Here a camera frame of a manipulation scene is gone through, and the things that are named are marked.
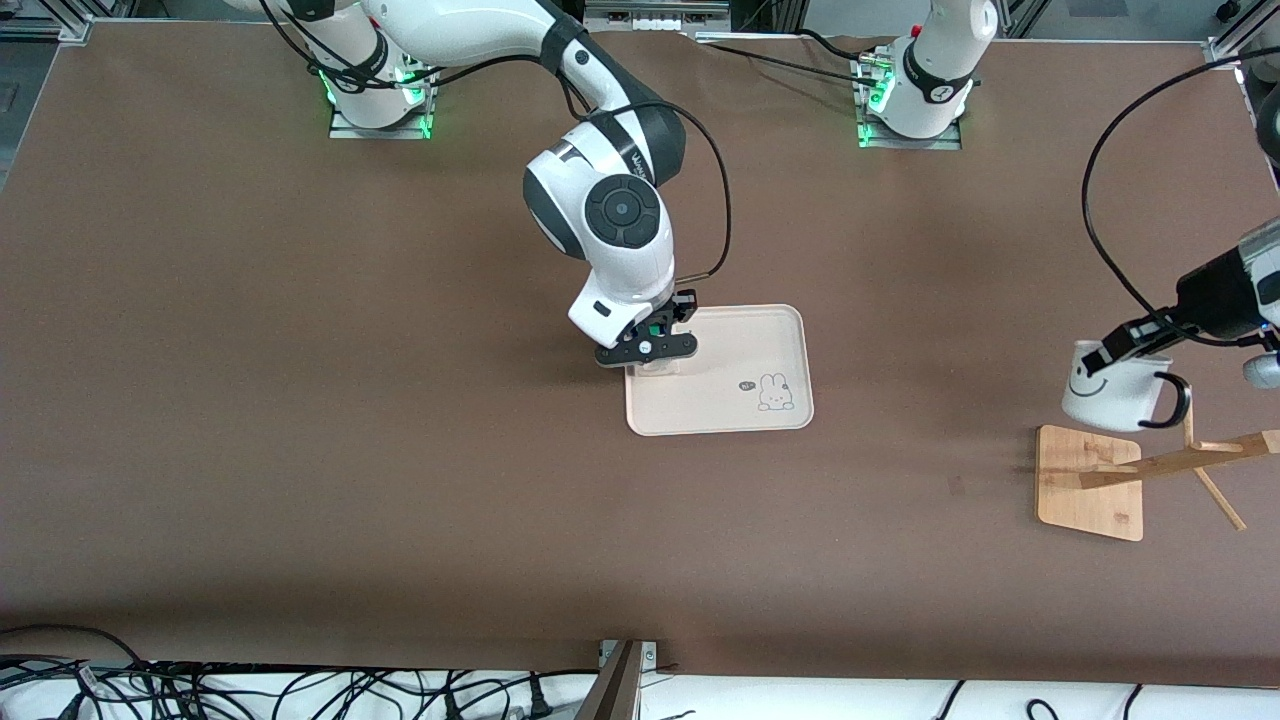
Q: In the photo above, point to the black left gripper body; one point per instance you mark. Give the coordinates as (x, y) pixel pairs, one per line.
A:
(1207, 301)

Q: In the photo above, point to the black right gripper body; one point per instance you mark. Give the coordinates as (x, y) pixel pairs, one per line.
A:
(681, 306)

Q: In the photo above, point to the blue milk carton green cap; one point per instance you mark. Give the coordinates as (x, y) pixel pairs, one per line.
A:
(660, 370)

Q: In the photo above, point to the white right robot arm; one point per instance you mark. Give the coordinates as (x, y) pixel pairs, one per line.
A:
(620, 210)

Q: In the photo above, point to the beige rabbit print tray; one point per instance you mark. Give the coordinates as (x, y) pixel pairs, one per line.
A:
(720, 410)

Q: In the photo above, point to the wooden mug stand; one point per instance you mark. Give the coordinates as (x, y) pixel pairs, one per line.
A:
(1080, 500)

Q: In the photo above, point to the grey power strip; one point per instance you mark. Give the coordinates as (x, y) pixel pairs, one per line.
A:
(655, 12)

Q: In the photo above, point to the metal corner bracket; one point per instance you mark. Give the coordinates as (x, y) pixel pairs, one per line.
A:
(1225, 50)

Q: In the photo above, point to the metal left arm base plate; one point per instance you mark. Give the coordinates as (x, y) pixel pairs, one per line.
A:
(910, 143)

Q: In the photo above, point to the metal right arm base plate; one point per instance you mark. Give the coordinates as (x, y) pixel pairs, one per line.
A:
(380, 132)

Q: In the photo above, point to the metal table edge bracket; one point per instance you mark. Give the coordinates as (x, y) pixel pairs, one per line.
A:
(650, 655)

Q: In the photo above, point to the aluminium profile post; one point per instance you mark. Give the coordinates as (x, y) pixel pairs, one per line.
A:
(615, 690)

